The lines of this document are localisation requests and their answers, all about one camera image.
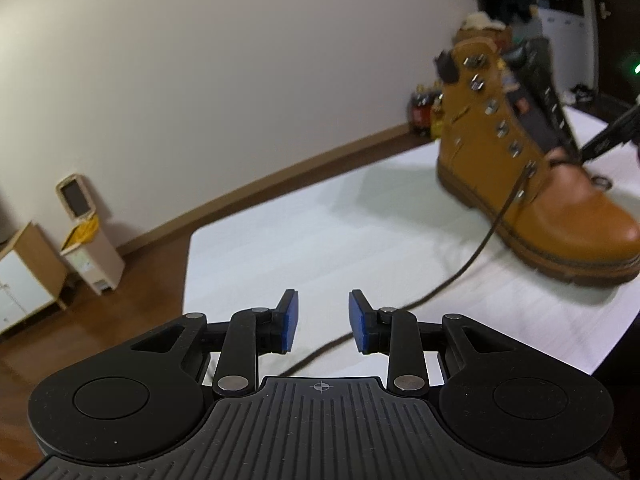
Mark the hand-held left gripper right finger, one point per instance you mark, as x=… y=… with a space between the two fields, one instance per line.
x=359 y=322

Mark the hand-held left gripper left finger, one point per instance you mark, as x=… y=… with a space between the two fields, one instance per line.
x=290 y=322

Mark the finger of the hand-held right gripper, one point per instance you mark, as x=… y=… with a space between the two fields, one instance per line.
x=607 y=137

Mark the tan leather boot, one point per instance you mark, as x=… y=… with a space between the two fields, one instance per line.
x=475 y=125

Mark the dark brown shoelace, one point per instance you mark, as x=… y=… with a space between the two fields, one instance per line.
x=487 y=236

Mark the dark wooden door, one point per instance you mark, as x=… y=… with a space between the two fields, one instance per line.
x=617 y=20

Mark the cardboard box red print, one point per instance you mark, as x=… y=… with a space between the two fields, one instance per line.
x=492 y=35

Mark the cluster of drink bottles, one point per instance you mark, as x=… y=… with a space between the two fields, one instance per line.
x=422 y=110

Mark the white trash bin beige lid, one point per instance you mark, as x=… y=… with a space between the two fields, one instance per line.
x=92 y=265

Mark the wooden cabinet white doors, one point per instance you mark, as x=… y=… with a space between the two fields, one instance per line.
x=20 y=285

